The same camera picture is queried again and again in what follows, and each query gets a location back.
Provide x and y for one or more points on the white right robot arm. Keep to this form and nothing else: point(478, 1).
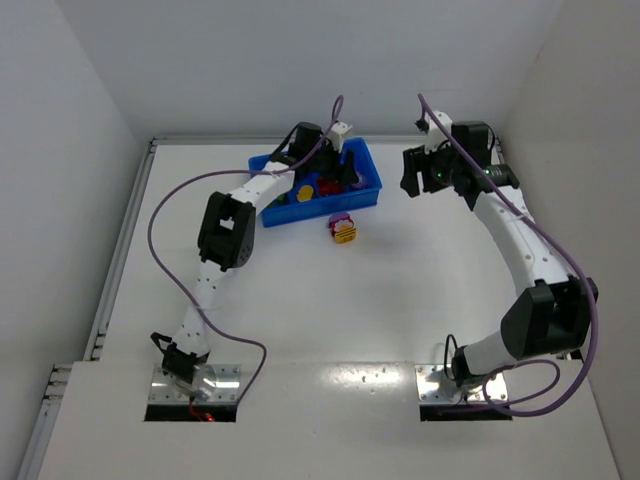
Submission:
point(551, 313)

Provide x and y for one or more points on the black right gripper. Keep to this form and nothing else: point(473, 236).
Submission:
point(417, 168)

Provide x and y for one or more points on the yellow striped lego block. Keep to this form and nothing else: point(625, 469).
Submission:
point(344, 236)

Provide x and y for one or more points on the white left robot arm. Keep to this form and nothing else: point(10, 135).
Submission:
point(226, 236)

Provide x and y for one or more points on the purple cloud lego block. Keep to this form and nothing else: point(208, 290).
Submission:
point(340, 221)

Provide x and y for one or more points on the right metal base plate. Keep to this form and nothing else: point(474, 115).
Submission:
point(434, 388)

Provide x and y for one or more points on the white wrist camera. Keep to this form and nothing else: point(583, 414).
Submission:
point(338, 134)
point(434, 136)

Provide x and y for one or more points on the blue divided plastic bin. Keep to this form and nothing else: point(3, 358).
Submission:
point(350, 200)

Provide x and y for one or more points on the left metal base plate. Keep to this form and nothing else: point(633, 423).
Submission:
point(212, 384)

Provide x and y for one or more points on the yellow rounded lego block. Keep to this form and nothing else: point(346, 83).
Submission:
point(305, 193)

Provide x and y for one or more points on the red scalloped lego block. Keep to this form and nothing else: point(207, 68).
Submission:
point(329, 188)

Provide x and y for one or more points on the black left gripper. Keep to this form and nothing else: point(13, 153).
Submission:
point(335, 163)

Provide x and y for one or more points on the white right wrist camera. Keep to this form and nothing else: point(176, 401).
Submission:
point(434, 136)

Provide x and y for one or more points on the metal base plate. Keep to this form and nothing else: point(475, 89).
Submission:
point(212, 384)
point(434, 388)

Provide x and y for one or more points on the purple rounded lego block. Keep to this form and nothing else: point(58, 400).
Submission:
point(361, 182)

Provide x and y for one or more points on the green half-round lego block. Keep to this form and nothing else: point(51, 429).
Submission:
point(280, 201)

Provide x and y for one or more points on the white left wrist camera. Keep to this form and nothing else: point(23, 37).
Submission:
point(338, 134)

